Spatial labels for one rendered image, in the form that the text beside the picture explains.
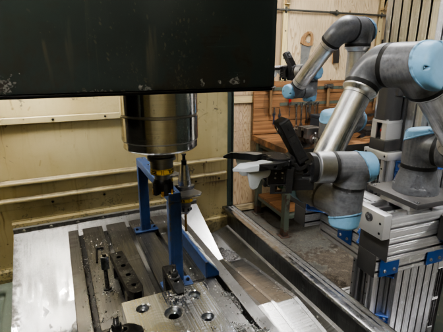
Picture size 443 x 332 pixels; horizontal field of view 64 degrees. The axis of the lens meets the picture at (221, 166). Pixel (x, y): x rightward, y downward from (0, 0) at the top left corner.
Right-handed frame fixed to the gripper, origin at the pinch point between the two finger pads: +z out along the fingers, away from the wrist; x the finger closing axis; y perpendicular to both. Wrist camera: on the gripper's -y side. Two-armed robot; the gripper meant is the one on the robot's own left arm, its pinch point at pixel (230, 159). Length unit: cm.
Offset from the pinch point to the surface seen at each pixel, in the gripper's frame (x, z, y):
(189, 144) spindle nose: -5.2, 9.7, -4.7
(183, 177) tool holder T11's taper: 31.7, 8.3, 14.1
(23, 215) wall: 88, 77, 49
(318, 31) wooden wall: 301, -153, -59
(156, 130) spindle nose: -7.9, 16.2, -8.1
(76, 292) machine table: 28, 42, 51
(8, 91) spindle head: -18.3, 37.2, -15.6
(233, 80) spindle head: -9.2, 2.1, -17.6
